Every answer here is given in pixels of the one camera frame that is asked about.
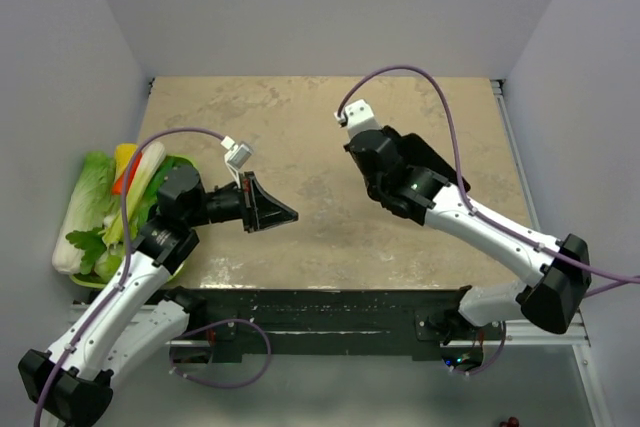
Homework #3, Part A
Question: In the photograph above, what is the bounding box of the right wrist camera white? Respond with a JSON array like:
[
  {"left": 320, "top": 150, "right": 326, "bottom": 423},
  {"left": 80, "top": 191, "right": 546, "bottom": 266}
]
[{"left": 334, "top": 99, "right": 380, "bottom": 139}]

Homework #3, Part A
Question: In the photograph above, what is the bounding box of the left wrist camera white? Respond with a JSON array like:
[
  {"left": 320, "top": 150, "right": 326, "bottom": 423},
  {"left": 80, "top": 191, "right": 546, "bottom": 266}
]
[{"left": 221, "top": 136, "right": 254, "bottom": 171}]

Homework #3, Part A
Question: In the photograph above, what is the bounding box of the white green leek toy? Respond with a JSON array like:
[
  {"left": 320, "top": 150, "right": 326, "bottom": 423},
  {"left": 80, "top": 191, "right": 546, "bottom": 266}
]
[{"left": 103, "top": 141, "right": 166, "bottom": 246}]

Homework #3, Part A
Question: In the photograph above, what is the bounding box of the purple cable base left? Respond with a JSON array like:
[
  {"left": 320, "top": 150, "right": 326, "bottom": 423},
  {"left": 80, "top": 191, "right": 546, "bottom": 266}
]
[{"left": 169, "top": 318, "right": 273, "bottom": 390}]

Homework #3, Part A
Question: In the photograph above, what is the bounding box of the aluminium frame rail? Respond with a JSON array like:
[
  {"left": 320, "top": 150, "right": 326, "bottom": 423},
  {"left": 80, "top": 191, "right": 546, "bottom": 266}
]
[{"left": 64, "top": 77, "right": 594, "bottom": 348}]

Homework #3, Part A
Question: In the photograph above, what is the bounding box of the green vegetable basket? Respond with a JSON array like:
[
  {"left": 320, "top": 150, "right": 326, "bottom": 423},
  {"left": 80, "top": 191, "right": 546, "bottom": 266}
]
[{"left": 68, "top": 154, "right": 199, "bottom": 291}]

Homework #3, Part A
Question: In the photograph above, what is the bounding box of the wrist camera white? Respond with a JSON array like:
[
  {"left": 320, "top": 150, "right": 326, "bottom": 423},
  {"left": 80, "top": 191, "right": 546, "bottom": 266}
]
[
  {"left": 221, "top": 136, "right": 254, "bottom": 171},
  {"left": 334, "top": 99, "right": 380, "bottom": 139}
]

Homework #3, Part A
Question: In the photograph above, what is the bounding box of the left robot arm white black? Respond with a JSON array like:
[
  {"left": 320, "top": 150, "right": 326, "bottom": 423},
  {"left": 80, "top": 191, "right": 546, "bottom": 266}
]
[{"left": 18, "top": 164, "right": 299, "bottom": 426}]

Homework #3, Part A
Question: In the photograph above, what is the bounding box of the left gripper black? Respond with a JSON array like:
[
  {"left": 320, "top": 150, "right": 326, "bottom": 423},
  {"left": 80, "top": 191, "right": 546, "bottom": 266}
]
[{"left": 186, "top": 171, "right": 298, "bottom": 232}]

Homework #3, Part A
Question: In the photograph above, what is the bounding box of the orange carrot toy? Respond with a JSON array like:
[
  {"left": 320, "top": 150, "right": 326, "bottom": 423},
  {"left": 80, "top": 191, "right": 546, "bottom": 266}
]
[{"left": 111, "top": 158, "right": 134, "bottom": 196}]

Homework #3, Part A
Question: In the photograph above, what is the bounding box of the dark green bok choy toy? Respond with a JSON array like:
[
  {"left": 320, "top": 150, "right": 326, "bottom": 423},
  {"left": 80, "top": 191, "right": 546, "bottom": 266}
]
[{"left": 134, "top": 156, "right": 193, "bottom": 223}]

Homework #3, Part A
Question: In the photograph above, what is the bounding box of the black zip tool case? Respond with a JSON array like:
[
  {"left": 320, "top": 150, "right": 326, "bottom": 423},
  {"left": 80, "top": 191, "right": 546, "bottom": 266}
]
[{"left": 382, "top": 126, "right": 457, "bottom": 198}]

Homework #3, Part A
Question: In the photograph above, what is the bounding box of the round green cabbage toy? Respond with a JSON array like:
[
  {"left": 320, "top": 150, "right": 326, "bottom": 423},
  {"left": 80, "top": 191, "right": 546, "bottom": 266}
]
[{"left": 93, "top": 252, "right": 123, "bottom": 283}]

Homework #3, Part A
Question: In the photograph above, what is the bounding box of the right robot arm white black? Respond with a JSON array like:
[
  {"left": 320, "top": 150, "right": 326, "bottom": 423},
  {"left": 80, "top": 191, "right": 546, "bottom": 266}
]
[{"left": 344, "top": 126, "right": 591, "bottom": 340}]

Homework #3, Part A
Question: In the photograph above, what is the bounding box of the napa cabbage toy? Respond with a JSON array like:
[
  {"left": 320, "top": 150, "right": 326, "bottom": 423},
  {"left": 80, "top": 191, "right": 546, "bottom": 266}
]
[{"left": 51, "top": 151, "right": 116, "bottom": 275}]

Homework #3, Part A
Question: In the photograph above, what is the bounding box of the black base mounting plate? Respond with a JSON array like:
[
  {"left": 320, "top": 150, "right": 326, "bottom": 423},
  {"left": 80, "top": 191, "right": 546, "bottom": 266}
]
[{"left": 151, "top": 287, "right": 500, "bottom": 361}]

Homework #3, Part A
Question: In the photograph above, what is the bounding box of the yellow pepper toy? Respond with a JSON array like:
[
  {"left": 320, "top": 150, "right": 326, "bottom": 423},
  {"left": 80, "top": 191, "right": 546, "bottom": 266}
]
[{"left": 114, "top": 143, "right": 141, "bottom": 183}]

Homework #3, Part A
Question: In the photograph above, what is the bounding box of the parsley leaf toy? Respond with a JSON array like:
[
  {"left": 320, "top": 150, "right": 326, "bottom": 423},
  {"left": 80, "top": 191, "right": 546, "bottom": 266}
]
[{"left": 65, "top": 227, "right": 107, "bottom": 275}]

